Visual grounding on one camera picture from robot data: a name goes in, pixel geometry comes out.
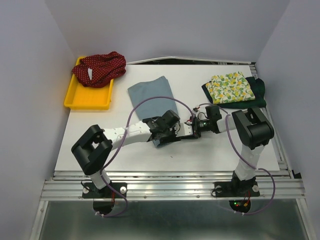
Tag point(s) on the red polka dot skirt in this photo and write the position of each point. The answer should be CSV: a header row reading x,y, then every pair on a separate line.
x,y
97,71

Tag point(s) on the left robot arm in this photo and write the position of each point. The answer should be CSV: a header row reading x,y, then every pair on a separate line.
x,y
93,148

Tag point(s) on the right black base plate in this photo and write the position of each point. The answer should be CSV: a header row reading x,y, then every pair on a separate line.
x,y
240,196

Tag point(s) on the yellow plastic tray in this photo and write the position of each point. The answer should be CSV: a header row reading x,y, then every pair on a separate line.
x,y
81,98

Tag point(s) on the dark green skirt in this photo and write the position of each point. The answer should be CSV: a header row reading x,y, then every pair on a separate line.
x,y
258,87

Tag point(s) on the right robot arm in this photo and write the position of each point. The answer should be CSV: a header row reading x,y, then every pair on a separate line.
x,y
248,132

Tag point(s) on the aluminium rail frame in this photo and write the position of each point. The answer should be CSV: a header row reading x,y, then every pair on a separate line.
x,y
169,189

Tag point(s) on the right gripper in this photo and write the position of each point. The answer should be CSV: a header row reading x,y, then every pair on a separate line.
x,y
196,133

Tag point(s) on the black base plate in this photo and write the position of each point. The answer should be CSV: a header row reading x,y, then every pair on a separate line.
x,y
240,196
104,200

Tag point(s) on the light blue denim skirt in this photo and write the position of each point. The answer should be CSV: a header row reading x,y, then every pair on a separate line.
x,y
156,91

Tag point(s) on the lemon print skirt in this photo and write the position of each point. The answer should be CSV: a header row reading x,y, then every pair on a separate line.
x,y
228,88

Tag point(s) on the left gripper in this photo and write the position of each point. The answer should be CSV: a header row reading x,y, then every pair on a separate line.
x,y
173,137

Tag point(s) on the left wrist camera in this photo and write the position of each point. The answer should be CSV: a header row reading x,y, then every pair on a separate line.
x,y
185,132

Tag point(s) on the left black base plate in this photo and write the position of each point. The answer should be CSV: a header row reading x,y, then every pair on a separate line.
x,y
104,200

